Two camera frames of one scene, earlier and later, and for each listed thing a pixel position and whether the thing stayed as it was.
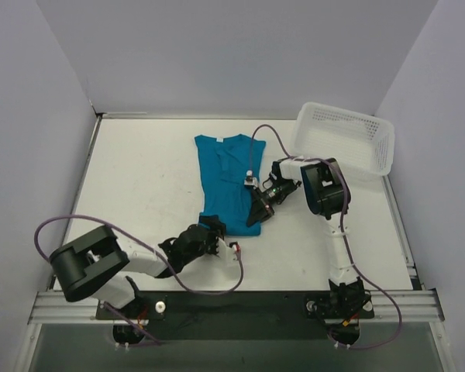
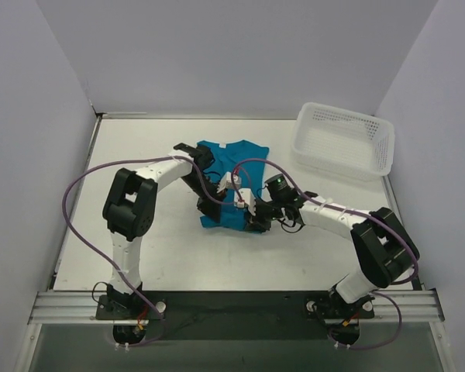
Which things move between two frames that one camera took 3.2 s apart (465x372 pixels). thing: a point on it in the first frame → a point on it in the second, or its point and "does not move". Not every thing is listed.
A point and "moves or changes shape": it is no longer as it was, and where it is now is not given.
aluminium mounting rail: (53, 308) does not move
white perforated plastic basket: (362, 142) does not move
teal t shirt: (225, 161) moves or changes shape
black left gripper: (211, 238) → (209, 209)
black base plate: (239, 315) does not move
